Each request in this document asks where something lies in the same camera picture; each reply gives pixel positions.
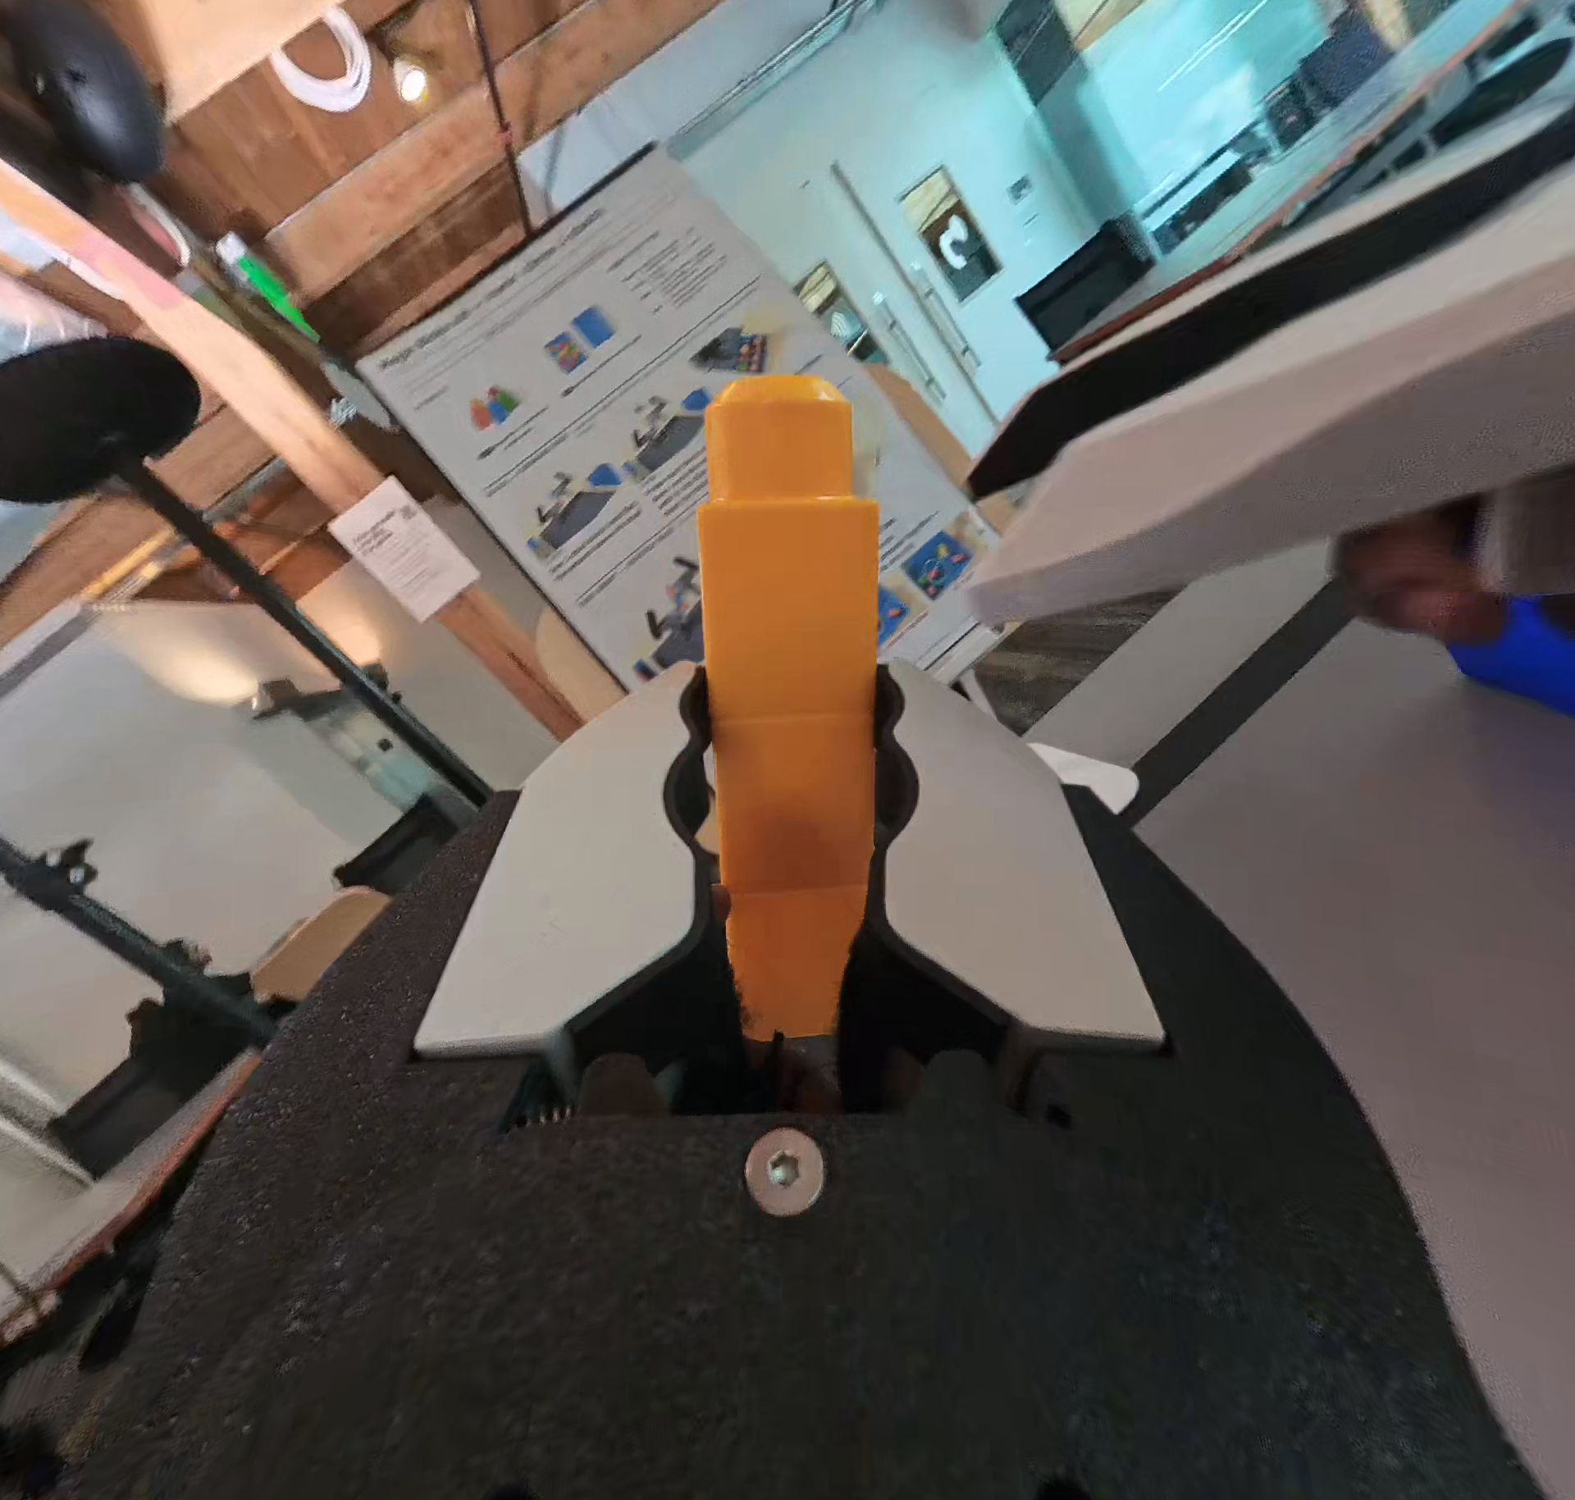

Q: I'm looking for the instruction poster on wooden board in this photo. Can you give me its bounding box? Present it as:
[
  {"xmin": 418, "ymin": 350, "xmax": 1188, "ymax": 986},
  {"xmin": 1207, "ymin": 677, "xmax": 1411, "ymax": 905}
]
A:
[{"xmin": 354, "ymin": 145, "xmax": 1008, "ymax": 715}]

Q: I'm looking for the orange mega block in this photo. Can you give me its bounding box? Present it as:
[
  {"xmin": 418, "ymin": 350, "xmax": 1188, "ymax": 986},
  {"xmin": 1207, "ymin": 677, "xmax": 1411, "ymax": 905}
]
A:
[
  {"xmin": 711, "ymin": 710, "xmax": 880, "ymax": 893},
  {"xmin": 695, "ymin": 375, "xmax": 882, "ymax": 721},
  {"xmin": 723, "ymin": 882, "xmax": 864, "ymax": 1037}
]

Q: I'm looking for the green exit sign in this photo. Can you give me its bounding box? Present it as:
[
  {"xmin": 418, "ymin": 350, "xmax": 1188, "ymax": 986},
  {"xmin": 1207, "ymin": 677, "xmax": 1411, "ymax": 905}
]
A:
[{"xmin": 219, "ymin": 234, "xmax": 323, "ymax": 343}]

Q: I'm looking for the black dome-shaped object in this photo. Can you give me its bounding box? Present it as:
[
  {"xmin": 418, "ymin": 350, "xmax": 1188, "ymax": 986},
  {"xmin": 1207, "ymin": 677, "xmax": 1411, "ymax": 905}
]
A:
[{"xmin": 0, "ymin": 0, "xmax": 170, "ymax": 188}]

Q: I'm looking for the black tripod stand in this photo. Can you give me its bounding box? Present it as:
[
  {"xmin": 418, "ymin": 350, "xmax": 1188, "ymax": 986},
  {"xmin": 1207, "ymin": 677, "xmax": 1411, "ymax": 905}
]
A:
[{"xmin": 0, "ymin": 838, "xmax": 289, "ymax": 1040}]

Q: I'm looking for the person's right hand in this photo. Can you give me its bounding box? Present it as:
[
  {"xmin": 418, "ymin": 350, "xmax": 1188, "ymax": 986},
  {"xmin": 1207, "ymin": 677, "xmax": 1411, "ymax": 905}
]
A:
[{"xmin": 1332, "ymin": 501, "xmax": 1516, "ymax": 668}]

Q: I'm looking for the black floor lamp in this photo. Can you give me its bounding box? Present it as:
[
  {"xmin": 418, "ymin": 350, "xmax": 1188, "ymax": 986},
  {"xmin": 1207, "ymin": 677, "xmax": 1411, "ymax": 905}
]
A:
[{"xmin": 0, "ymin": 336, "xmax": 495, "ymax": 807}]

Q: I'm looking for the light wooden chair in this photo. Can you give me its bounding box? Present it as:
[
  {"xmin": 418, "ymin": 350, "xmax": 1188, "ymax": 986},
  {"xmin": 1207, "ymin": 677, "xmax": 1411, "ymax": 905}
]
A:
[{"xmin": 249, "ymin": 886, "xmax": 393, "ymax": 1007}]

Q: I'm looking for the black cabinet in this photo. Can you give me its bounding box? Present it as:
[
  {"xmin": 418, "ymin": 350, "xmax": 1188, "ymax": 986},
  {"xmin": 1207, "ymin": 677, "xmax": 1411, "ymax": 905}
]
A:
[{"xmin": 1012, "ymin": 218, "xmax": 1159, "ymax": 355}]

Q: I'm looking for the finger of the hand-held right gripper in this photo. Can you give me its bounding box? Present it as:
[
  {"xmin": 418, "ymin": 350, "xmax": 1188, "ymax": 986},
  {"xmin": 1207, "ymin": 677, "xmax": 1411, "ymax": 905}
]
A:
[
  {"xmin": 968, "ymin": 138, "xmax": 1575, "ymax": 499},
  {"xmin": 964, "ymin": 246, "xmax": 1575, "ymax": 631}
]

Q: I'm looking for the white paper notice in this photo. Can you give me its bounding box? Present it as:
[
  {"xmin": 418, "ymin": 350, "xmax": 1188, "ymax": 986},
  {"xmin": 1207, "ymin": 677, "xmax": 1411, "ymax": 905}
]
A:
[{"xmin": 326, "ymin": 475, "xmax": 483, "ymax": 626}]

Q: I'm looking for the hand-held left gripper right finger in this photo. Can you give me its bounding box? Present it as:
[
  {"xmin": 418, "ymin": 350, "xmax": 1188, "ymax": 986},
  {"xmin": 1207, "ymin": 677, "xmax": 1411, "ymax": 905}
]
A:
[{"xmin": 862, "ymin": 659, "xmax": 1166, "ymax": 1089}]

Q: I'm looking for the blue storage bin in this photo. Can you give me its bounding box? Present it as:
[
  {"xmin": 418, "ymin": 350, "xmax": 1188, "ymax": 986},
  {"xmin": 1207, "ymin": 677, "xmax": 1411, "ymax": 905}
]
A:
[{"xmin": 1444, "ymin": 596, "xmax": 1575, "ymax": 717}]

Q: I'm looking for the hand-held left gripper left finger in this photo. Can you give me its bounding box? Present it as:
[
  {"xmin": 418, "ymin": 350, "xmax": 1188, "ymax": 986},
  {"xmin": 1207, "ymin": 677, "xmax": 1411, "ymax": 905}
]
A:
[{"xmin": 412, "ymin": 661, "xmax": 722, "ymax": 1084}]

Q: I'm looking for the white cable coil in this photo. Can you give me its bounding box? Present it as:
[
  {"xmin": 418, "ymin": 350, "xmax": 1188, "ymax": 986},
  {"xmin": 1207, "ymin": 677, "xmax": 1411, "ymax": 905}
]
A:
[{"xmin": 265, "ymin": 15, "xmax": 375, "ymax": 115}]

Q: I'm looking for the wood-edged desk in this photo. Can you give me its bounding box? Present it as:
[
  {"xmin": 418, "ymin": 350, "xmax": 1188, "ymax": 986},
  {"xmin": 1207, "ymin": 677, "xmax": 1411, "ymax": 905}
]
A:
[{"xmin": 0, "ymin": 1047, "xmax": 261, "ymax": 1348}]

